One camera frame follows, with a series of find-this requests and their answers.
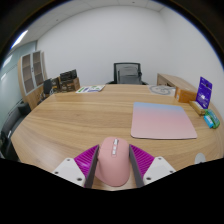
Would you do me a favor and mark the small tan packet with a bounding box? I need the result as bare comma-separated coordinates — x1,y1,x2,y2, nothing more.
189,99,208,116

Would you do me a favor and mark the green packet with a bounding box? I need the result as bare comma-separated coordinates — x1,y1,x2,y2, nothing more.
204,109,221,129

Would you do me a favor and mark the pink and blue mouse pad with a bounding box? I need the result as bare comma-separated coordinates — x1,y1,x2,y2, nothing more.
130,101,198,140

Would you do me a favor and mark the black box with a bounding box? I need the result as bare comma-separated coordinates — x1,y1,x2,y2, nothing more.
59,69,78,82

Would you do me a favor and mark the wooden side desk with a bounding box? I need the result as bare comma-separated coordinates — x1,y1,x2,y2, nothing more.
156,73,198,98

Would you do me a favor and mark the ceiling light strip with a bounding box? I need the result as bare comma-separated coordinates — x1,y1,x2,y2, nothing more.
11,29,29,50

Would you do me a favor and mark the purple card package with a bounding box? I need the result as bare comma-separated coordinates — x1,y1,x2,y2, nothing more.
195,76,213,110

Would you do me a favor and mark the small blue packet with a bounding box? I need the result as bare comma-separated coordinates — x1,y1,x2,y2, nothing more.
203,114,215,129

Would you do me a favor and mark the wooden shelf unit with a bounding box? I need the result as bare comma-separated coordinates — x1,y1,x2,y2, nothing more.
17,50,48,110

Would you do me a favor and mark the pink computer mouse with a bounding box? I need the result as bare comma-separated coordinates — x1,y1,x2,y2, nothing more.
95,136,131,188

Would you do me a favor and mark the dark brown box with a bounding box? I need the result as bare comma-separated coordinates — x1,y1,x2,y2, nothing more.
53,77,81,93

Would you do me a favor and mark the black mesh office chair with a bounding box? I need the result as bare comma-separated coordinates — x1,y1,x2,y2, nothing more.
106,62,149,86

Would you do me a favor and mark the white green purple leaflet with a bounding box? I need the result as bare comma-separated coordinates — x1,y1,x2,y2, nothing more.
75,84,106,94

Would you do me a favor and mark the black sofa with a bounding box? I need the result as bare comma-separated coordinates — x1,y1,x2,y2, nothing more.
0,101,31,161

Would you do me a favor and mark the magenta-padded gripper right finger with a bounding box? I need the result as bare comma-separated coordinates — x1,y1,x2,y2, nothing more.
128,143,177,188

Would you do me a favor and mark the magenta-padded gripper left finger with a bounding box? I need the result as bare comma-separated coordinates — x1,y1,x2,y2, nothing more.
52,143,100,189

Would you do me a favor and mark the small black chair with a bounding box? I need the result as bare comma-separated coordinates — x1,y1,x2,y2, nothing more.
41,78,55,98

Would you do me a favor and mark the grey backpack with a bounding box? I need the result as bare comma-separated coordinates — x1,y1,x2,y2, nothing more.
118,65,140,85

